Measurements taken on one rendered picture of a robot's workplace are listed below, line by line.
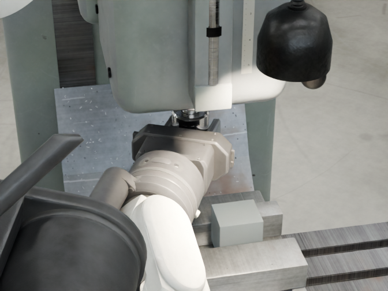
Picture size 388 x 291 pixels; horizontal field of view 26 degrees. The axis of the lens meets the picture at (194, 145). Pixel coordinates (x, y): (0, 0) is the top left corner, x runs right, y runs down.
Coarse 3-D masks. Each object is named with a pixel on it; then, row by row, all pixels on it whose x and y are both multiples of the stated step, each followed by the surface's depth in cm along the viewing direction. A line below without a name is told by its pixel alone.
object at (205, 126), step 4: (172, 120) 103; (208, 120) 103; (172, 124) 104; (176, 124) 103; (204, 124) 103; (208, 124) 104; (188, 128) 102; (192, 128) 102; (196, 128) 102; (200, 128) 102; (204, 128) 103
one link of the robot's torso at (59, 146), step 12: (48, 144) 43; (60, 144) 43; (72, 144) 43; (36, 156) 43; (48, 156) 43; (60, 156) 43; (24, 168) 43; (36, 168) 43; (48, 168) 43; (12, 180) 43; (24, 180) 43; (36, 180) 43; (0, 192) 43; (12, 192) 43; (24, 192) 43; (0, 204) 42; (12, 204) 43; (0, 216) 43
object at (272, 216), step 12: (240, 192) 130; (252, 192) 130; (204, 204) 127; (264, 204) 120; (276, 204) 120; (204, 216) 118; (264, 216) 118; (276, 216) 118; (192, 228) 116; (204, 228) 117; (264, 228) 119; (276, 228) 120; (204, 240) 118; (264, 240) 120; (300, 288) 111
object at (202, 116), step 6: (174, 114) 102; (180, 114) 102; (186, 114) 102; (192, 114) 102; (198, 114) 102; (204, 114) 102; (174, 120) 103; (180, 120) 102; (186, 120) 101; (192, 120) 101; (198, 120) 102; (204, 120) 102
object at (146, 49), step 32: (128, 0) 85; (160, 0) 85; (256, 0) 87; (288, 0) 89; (128, 32) 87; (160, 32) 87; (256, 32) 89; (128, 64) 89; (160, 64) 89; (128, 96) 91; (160, 96) 91; (256, 96) 94
